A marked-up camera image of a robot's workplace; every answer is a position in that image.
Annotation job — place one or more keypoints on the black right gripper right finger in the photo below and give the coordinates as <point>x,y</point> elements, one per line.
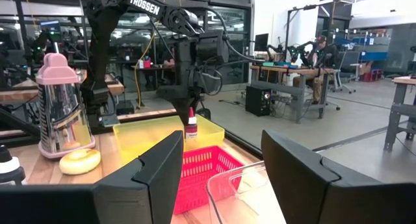
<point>325,201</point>

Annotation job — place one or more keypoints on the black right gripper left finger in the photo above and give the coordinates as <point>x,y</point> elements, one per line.
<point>97,204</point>

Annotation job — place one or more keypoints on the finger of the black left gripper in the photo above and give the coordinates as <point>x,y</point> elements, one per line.
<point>195,103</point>
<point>182,107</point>

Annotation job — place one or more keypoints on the red-capped small bottle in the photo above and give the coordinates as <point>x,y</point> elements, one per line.
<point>191,130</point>

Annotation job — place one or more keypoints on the yellow sponge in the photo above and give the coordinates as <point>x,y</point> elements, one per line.
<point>79,161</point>

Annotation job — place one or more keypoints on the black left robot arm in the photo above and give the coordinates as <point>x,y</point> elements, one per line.
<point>143,4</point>

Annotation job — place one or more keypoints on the black background robot arm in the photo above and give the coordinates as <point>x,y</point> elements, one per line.
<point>276,50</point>
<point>302,52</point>

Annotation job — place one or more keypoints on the yellow translucent plastic bin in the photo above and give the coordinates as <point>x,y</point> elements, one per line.
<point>146,136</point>

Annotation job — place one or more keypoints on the black computer tower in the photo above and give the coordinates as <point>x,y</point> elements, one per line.
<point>257,100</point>

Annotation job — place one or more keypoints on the red plastic basket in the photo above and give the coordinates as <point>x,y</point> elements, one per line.
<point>201,172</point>

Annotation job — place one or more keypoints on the black computer monitor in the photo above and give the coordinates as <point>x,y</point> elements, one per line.
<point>261,42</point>

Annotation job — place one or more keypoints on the clear plastic bin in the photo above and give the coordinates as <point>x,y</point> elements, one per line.
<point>240,198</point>

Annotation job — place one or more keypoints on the wooden workbench grey legs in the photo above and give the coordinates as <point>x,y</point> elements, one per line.
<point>299,87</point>

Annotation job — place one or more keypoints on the grey leg work table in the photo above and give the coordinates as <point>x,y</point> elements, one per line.
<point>398,110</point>

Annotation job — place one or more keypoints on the person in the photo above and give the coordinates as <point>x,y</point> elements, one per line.
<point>317,65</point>

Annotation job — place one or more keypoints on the white office chair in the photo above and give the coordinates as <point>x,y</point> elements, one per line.
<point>341,71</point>

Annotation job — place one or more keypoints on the black workstation frame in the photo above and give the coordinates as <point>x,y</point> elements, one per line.
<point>287,32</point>

